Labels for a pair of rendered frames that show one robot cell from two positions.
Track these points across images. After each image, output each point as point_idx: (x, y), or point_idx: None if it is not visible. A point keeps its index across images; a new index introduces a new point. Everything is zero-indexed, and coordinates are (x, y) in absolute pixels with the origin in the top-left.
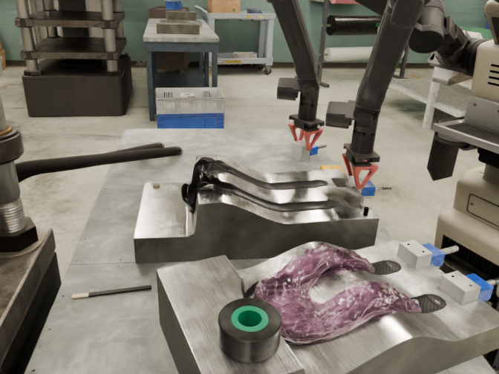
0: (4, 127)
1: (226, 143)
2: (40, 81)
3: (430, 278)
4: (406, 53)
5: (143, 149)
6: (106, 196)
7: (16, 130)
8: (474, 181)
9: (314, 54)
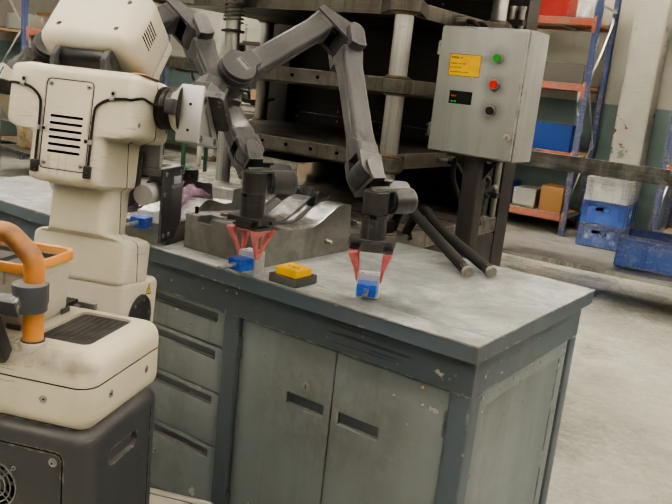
0: (382, 152)
1: (474, 296)
2: None
3: (132, 215)
4: None
5: (442, 237)
6: (404, 245)
7: (382, 156)
8: (131, 236)
9: (352, 136)
